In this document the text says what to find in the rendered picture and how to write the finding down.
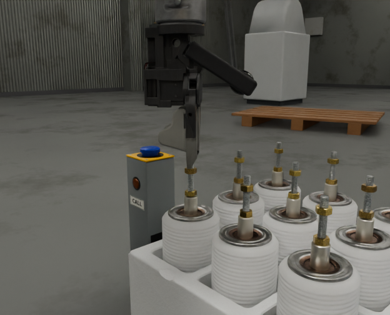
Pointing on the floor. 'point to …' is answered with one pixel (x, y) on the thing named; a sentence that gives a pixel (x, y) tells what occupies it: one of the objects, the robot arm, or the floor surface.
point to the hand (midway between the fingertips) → (194, 157)
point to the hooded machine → (277, 53)
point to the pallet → (310, 117)
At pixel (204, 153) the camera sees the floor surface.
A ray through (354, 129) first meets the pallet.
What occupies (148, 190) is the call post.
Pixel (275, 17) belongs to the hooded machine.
